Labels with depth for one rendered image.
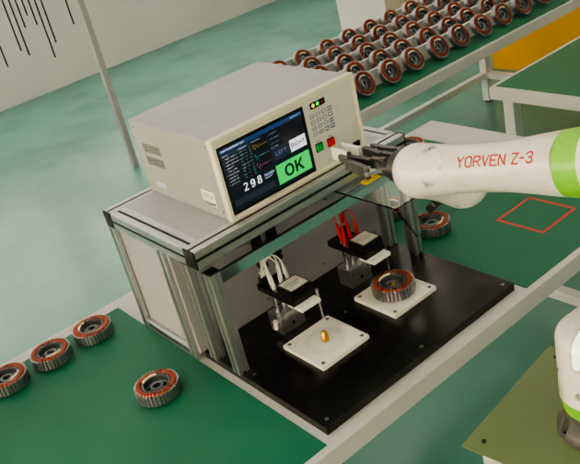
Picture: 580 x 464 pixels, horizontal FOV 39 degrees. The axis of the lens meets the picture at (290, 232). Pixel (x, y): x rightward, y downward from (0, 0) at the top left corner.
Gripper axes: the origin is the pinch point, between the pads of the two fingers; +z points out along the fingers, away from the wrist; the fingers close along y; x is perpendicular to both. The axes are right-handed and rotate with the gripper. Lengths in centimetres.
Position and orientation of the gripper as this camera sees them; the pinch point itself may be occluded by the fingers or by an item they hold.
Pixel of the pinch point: (346, 153)
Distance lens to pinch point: 191.3
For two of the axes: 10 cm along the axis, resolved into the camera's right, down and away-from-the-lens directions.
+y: 7.5, -4.5, 4.9
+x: -2.2, -8.6, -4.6
